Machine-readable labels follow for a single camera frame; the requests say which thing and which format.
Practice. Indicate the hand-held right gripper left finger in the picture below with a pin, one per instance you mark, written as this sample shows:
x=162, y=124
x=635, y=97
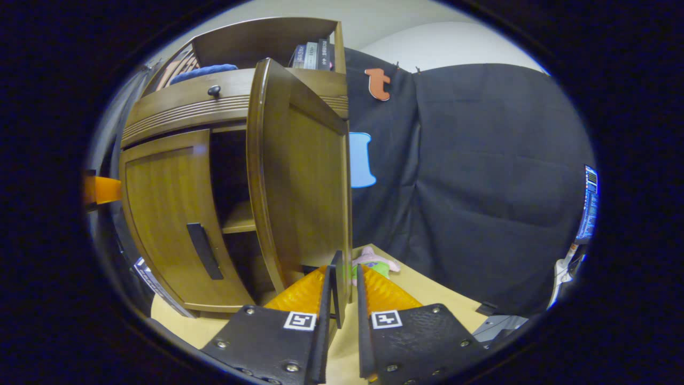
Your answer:
x=335, y=289

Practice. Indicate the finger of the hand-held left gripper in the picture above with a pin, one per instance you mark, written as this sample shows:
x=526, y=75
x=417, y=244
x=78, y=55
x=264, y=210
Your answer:
x=104, y=190

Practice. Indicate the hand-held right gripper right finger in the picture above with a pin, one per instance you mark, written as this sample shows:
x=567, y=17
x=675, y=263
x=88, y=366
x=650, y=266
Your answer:
x=363, y=331

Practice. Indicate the wooden cabinet door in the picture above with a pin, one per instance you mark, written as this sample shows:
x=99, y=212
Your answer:
x=165, y=214
x=304, y=187

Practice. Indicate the wooden double-door shoe cabinet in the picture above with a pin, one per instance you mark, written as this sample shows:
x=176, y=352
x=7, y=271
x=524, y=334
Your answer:
x=240, y=43

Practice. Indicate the wooden cabinet drawer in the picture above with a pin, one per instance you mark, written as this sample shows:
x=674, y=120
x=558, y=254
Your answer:
x=176, y=107

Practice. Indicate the pink and green plush toy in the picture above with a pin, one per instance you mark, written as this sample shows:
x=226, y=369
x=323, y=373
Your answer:
x=374, y=262

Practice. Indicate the grey flat object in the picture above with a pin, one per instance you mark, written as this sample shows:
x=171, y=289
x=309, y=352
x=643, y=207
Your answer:
x=499, y=327

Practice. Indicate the black round drawer knob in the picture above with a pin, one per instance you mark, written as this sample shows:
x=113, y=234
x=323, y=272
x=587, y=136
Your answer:
x=214, y=91

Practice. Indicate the blue folded towel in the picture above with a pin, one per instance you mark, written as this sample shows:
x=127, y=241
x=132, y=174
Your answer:
x=203, y=72

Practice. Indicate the black backdrop cloth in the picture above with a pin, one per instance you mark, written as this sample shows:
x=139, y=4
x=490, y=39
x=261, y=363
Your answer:
x=481, y=187

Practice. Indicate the white device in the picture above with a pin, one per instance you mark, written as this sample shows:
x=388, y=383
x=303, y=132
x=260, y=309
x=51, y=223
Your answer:
x=564, y=272

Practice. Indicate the dark blue book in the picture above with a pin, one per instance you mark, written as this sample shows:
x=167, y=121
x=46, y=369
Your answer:
x=299, y=56

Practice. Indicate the computer monitor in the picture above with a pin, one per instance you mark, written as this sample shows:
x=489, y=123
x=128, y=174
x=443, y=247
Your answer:
x=589, y=203

